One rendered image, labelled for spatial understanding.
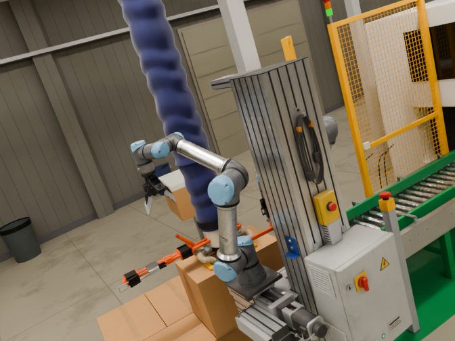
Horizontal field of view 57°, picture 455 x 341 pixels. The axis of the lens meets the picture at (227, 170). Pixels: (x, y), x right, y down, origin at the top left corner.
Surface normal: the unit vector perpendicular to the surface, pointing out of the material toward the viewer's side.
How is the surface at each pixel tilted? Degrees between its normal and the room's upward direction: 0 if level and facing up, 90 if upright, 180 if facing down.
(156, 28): 82
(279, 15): 90
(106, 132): 90
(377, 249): 90
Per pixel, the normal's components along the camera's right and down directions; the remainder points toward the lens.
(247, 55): 0.44, 0.11
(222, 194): -0.51, 0.26
